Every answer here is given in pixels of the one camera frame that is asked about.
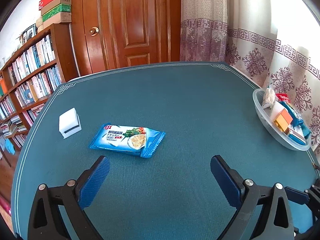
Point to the small white sponge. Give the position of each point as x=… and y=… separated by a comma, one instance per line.
x=69, y=123

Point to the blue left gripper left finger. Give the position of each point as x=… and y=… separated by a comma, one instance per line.
x=90, y=181

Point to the large white sponge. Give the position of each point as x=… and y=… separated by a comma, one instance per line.
x=275, y=110

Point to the white blue medicine box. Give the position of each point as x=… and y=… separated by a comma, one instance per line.
x=295, y=136

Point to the brass door knob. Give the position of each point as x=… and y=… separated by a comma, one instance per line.
x=94, y=31

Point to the clear snack bag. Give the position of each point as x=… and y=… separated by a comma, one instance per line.
x=269, y=97

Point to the tan box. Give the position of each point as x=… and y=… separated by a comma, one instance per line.
x=53, y=4

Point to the red balloon glue packet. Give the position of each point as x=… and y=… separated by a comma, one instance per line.
x=282, y=97

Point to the wooden door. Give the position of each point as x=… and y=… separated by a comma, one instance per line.
x=131, y=32

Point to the wooden bookshelf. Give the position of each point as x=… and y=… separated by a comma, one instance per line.
x=31, y=76

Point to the green box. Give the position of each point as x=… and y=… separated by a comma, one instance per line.
x=57, y=9

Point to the clear plastic bowl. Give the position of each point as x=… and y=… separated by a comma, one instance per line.
x=280, y=136

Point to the blue cracker packet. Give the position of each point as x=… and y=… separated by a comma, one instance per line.
x=136, y=141
x=297, y=119

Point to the patterned curtain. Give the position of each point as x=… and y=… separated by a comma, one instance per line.
x=273, y=42

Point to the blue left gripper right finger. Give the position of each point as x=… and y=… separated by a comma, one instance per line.
x=229, y=181

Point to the orange yellow block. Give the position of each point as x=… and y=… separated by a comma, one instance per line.
x=283, y=120

